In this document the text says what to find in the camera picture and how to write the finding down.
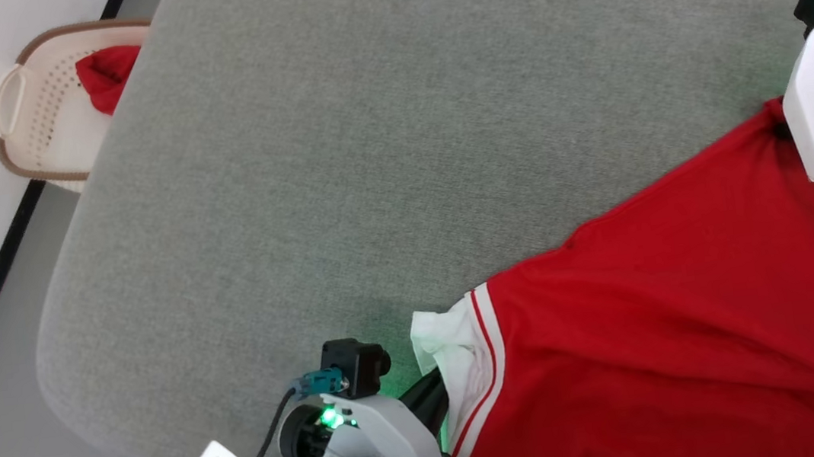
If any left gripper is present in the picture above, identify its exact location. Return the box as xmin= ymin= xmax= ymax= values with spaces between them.
xmin=272 ymin=366 xmax=455 ymax=457

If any red and white jersey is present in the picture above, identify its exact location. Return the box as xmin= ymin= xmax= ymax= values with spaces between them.
xmin=388 ymin=92 xmax=814 ymax=457

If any red cloth in basket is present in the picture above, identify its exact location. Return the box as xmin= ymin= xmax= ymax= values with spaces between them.
xmin=73 ymin=43 xmax=149 ymax=119

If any cream plastic laundry basket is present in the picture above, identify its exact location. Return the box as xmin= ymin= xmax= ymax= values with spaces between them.
xmin=0 ymin=15 xmax=171 ymax=203

